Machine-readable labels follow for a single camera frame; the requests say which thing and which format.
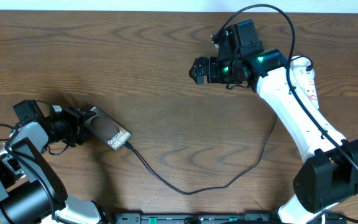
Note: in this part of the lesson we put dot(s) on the white power strip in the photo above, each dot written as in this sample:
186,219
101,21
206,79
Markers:
302,67

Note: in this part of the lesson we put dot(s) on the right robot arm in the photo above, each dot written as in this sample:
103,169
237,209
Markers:
329,174

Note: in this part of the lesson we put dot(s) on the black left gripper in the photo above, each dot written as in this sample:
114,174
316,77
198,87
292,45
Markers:
71,116

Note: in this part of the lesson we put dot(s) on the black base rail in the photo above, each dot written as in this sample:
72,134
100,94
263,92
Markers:
214,218

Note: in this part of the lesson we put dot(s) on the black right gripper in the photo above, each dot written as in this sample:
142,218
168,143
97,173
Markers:
212,62

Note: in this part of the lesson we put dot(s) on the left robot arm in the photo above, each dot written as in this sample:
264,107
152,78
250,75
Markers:
30,190

